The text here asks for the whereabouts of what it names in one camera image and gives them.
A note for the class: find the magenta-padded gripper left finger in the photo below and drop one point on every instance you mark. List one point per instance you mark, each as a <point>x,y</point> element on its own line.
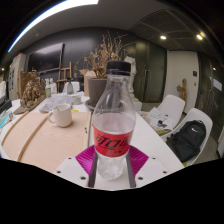
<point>71,168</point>

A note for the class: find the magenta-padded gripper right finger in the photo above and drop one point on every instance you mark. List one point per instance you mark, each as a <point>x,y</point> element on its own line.
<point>151,168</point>

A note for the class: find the clear red-label drink bottle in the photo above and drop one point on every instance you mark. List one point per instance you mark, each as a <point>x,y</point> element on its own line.
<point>113,126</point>

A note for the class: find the light wooden board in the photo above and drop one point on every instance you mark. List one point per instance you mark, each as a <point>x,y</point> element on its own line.
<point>50,141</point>

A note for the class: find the black backpack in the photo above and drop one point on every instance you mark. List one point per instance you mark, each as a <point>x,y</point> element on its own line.
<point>186,140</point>

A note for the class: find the stack of papers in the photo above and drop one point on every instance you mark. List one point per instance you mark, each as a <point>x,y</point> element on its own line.
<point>158,118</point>

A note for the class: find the white ceramic mug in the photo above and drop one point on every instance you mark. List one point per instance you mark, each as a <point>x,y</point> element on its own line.
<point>63,116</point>

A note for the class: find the yellow packet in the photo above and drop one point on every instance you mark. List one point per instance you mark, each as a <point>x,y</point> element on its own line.
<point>74,111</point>

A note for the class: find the grey plant saucer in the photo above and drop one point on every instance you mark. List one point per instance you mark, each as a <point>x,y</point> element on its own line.
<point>89,105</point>

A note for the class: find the open printed magazine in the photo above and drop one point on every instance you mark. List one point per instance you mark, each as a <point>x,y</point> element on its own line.
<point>55,100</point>

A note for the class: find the small glass bottle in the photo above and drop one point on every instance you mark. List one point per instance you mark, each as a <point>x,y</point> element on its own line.
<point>70,88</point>

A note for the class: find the small wooden figure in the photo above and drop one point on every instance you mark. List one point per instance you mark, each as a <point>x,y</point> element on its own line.
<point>182,90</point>

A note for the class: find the dried plant in dark pot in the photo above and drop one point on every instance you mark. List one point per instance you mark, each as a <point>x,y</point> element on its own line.
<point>97,88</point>

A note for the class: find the small white figurine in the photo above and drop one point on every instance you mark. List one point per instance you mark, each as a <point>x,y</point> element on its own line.
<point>53,86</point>
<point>47,87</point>

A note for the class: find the brown carved sculpture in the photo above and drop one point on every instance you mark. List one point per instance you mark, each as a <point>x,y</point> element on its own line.
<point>31,93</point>

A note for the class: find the wooden easel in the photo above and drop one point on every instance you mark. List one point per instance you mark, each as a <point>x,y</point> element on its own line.
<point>65,75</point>

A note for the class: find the tall white plaster statue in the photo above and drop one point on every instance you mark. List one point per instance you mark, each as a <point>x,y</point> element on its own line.
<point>133,70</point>

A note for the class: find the white cabinet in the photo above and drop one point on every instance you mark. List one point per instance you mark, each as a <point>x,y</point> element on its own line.
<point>16,75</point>

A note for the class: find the round ceiling spotlight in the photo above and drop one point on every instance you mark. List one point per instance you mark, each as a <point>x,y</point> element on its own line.
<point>199,36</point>
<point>163,37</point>

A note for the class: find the long ceiling light strip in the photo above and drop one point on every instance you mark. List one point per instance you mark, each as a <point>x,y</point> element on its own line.
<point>50,12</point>

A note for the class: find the black wall television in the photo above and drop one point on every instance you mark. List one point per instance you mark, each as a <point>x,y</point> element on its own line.
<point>45,58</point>

